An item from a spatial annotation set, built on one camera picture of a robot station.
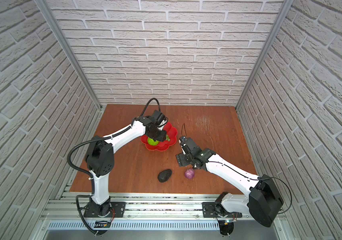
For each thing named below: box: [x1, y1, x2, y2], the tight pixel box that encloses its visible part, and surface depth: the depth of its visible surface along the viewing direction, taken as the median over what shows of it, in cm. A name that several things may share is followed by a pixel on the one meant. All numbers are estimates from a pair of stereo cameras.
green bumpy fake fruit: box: [147, 137, 159, 146], surface depth 96 cm
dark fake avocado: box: [157, 169, 172, 183], surface depth 82 cm
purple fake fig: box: [185, 168, 195, 179], surface depth 84 cm
